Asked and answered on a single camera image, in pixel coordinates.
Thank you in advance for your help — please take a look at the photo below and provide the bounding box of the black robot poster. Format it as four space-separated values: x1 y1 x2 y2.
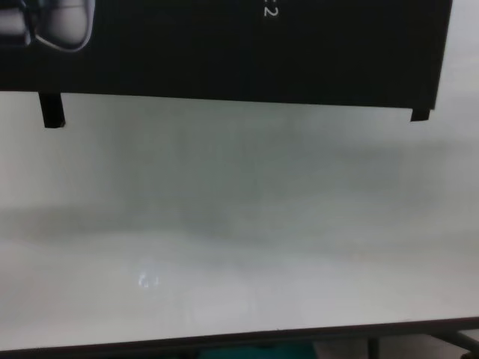
0 0 453 111

